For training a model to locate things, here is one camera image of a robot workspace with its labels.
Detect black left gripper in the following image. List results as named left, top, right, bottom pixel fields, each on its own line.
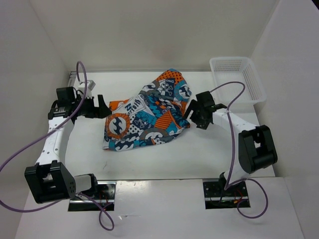
left=72, top=94, right=112, bottom=119

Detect colourful patterned shorts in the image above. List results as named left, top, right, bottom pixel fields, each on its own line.
left=102, top=69, right=191, bottom=151

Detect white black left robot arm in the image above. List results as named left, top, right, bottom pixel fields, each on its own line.
left=24, top=87, right=112, bottom=204

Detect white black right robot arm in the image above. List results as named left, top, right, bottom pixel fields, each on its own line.
left=184, top=91, right=278, bottom=196

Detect white plastic basket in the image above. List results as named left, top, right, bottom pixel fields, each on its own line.
left=209, top=56, right=267, bottom=106

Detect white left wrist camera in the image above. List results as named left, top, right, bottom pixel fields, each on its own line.
left=77, top=80, right=96, bottom=98

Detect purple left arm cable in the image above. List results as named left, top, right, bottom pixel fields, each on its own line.
left=0, top=61, right=115, bottom=230

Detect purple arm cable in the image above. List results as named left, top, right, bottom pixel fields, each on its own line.
left=209, top=81, right=269, bottom=219
left=0, top=61, right=115, bottom=230

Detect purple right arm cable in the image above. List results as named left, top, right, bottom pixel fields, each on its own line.
left=209, top=81, right=269, bottom=219

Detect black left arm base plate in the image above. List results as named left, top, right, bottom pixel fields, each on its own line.
left=68, top=180, right=117, bottom=212

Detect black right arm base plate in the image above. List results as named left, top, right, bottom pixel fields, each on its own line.
left=203, top=178, right=250, bottom=209

